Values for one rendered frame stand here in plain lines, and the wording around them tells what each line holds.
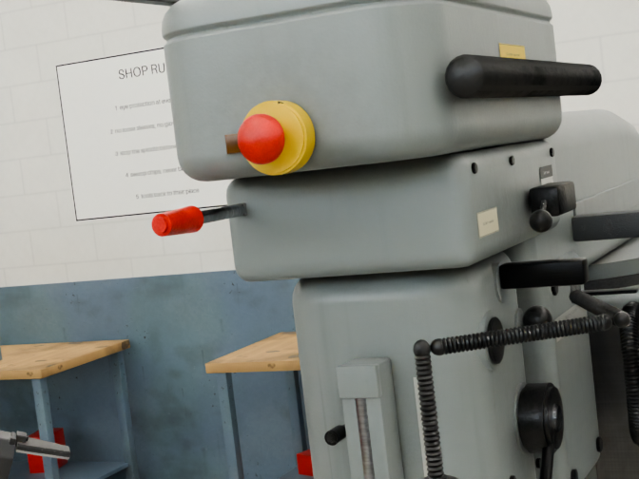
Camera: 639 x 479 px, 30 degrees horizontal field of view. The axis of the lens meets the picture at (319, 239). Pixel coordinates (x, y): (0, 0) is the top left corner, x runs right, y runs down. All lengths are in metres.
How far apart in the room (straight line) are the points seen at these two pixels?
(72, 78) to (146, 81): 0.47
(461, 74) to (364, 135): 0.09
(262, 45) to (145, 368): 5.54
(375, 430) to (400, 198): 0.21
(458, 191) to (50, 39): 5.70
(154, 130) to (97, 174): 0.43
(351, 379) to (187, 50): 0.33
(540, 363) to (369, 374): 0.25
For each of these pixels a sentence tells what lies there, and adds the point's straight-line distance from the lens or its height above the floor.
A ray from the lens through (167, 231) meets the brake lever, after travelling 0.99.
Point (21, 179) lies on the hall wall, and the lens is 6.80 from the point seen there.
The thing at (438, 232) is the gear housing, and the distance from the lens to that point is 1.04.
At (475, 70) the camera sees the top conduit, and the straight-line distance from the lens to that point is 0.95.
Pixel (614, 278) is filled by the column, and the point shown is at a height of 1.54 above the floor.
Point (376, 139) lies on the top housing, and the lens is 0.95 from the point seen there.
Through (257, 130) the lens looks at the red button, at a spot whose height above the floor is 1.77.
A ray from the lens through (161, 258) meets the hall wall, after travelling 6.33.
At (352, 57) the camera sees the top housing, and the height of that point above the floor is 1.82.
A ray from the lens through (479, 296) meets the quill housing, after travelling 1.12.
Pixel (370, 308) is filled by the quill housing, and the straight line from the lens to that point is 1.11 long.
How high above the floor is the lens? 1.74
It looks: 4 degrees down
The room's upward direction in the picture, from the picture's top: 7 degrees counter-clockwise
